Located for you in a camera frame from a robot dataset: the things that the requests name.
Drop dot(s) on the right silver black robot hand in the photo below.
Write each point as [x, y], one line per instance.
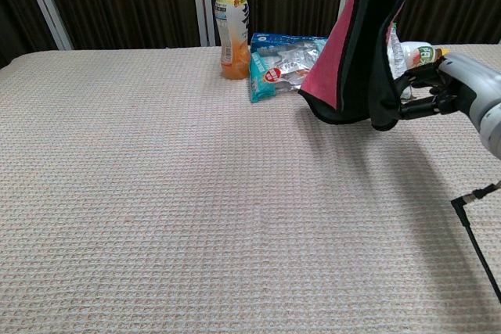
[473, 83]

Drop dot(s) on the pink black-edged cloth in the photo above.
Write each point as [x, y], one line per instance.
[364, 56]

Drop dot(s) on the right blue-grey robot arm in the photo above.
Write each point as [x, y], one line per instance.
[494, 130]

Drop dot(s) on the white bottle yellow cap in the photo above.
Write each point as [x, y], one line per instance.
[420, 54]

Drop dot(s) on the green snack bag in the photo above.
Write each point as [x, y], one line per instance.
[396, 56]

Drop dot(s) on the blue snack packet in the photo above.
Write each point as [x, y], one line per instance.
[274, 41]

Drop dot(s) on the teal clear snack bag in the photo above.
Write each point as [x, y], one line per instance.
[262, 76]

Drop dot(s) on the orange juice bottle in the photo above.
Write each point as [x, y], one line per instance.
[233, 36]

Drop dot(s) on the beige woven tablecloth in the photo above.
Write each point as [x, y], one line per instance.
[176, 201]

